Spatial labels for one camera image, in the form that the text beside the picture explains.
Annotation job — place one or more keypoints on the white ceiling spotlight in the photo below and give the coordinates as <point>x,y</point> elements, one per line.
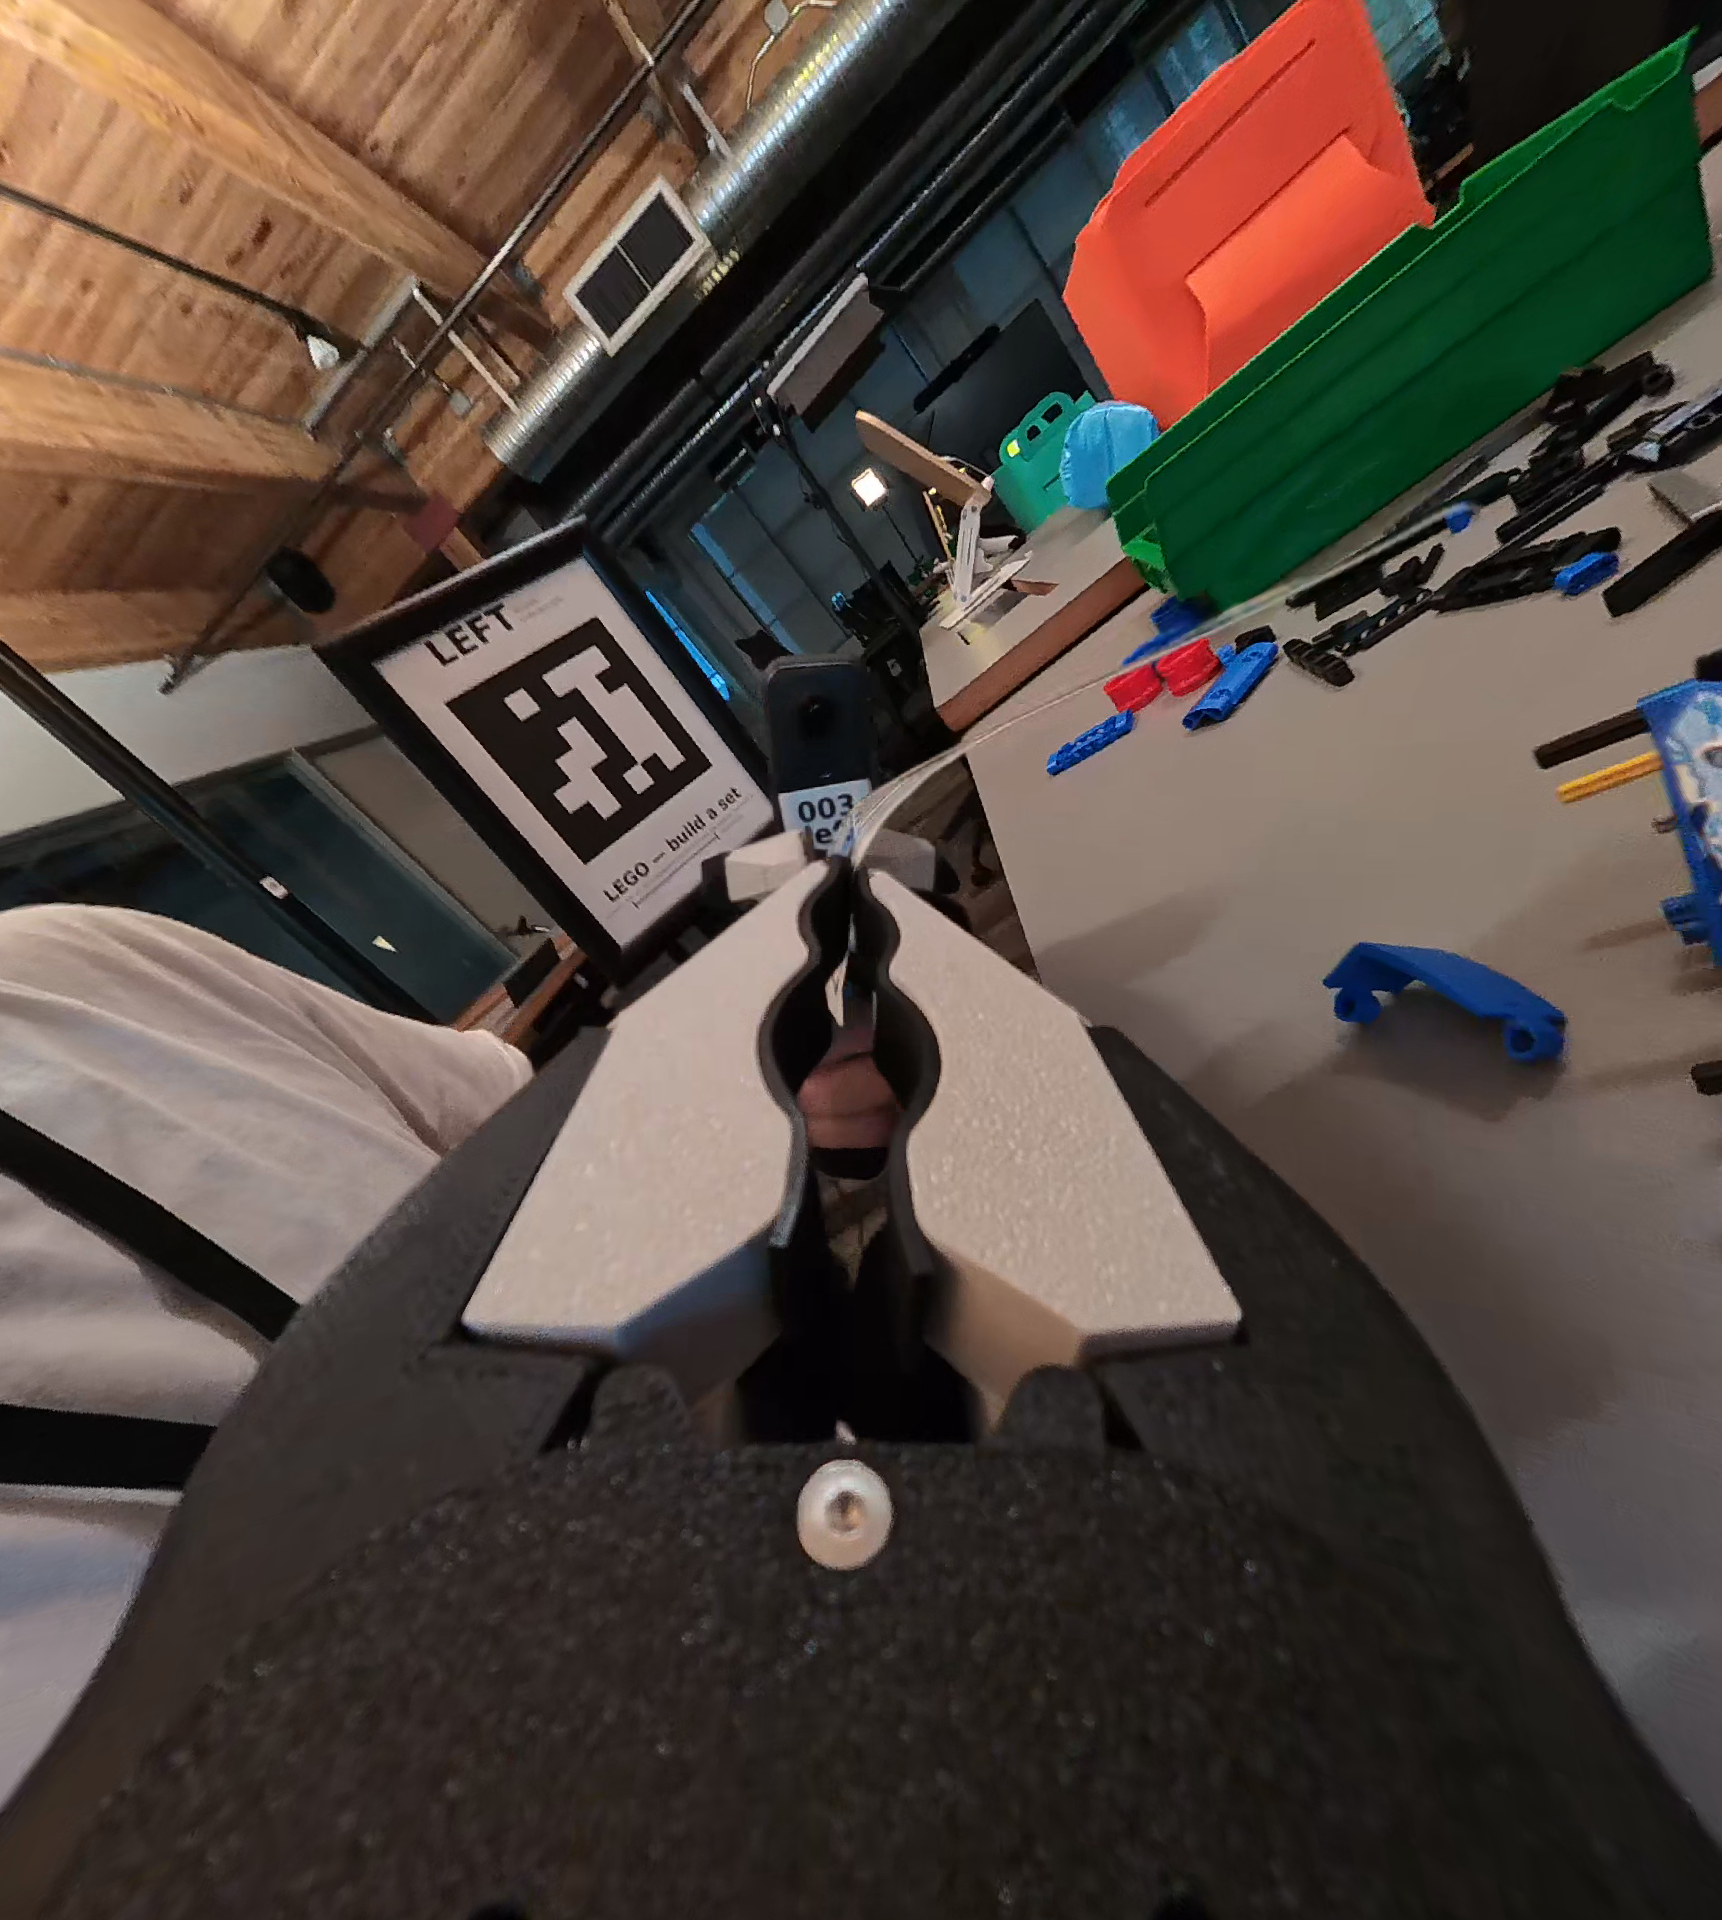
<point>321,355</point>

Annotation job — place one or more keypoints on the person's white shirt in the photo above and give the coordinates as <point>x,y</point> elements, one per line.
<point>125,1052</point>

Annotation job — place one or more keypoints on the blue plastic bag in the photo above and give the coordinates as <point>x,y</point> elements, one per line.
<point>1111,457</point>

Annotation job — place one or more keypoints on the blue ribbed lego piece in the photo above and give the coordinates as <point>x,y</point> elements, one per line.
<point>1229,689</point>

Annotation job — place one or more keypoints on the yellow lego axle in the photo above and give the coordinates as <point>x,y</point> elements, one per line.
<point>1612,778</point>

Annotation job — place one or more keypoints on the orange plastic bin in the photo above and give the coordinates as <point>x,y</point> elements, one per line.
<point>1251,226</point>

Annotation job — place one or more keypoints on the black ceiling lamp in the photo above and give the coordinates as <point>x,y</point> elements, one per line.
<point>301,583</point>

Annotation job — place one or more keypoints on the black metal pole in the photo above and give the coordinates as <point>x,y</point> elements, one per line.
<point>125,772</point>

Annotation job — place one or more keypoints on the wooden document stand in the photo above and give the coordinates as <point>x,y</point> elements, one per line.
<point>950,510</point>

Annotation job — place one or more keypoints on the black lego connector piece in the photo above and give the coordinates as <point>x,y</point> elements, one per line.
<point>1686,554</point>

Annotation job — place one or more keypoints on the red lego piece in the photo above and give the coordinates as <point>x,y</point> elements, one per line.
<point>1190,664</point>
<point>1133,689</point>

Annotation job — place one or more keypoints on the white ceiling vent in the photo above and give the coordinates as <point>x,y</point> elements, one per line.
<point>634,267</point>

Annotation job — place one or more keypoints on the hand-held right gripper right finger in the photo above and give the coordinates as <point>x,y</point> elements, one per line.
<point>1042,1187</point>

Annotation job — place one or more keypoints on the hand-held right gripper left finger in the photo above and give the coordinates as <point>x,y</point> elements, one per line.
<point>650,1171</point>

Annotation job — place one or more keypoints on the lit light panel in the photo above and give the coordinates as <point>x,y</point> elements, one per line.
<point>868,487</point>

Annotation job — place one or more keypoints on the blue lego beam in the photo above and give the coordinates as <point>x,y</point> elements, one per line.
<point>1091,744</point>

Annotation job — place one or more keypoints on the blue curved lego piece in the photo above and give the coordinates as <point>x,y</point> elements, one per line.
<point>1446,992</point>

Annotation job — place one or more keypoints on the green plastic bin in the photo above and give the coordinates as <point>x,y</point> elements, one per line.
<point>1401,390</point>

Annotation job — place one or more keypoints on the green plastic container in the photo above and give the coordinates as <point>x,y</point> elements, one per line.
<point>1038,465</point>

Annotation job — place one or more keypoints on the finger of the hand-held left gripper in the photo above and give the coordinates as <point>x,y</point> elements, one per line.
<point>904,865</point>
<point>764,870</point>

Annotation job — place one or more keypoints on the silver air duct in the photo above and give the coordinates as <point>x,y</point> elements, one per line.
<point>741,166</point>

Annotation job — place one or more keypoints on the pile of black lego pieces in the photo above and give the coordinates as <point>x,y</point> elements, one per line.
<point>1401,592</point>

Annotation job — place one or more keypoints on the person's left hand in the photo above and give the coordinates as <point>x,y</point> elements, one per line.
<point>849,1105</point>

